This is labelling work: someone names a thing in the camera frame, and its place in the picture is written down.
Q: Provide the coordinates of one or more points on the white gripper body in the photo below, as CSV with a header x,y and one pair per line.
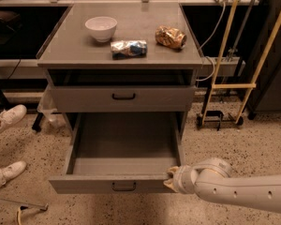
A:
x,y
180,179

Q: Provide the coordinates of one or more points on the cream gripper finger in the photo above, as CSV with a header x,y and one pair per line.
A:
x,y
172,181

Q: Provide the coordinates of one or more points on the grey drawer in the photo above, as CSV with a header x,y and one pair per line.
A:
x,y
99,99
121,152

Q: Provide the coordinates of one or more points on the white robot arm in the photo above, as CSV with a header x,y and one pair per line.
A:
x,y
211,181

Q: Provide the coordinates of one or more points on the grey drawer cabinet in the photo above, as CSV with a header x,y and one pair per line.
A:
x,y
74,58

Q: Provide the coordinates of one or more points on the grey top drawer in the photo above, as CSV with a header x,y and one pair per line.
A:
x,y
99,99

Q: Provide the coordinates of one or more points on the grey grabber stick tool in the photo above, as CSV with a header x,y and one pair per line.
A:
x,y
22,206

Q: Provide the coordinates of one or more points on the crushed blue silver can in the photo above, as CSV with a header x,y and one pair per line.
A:
x,y
128,48

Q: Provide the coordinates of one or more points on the crushed gold can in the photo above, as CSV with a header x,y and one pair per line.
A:
x,y
170,37

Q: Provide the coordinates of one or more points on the white bowl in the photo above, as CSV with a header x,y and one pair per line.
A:
x,y
101,29

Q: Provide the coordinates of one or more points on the white sneaker lower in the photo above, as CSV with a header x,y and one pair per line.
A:
x,y
11,171

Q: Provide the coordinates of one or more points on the white sneaker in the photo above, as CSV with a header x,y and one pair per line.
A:
x,y
11,117
11,171

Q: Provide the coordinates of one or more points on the white sneaker upper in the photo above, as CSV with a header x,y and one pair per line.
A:
x,y
11,117

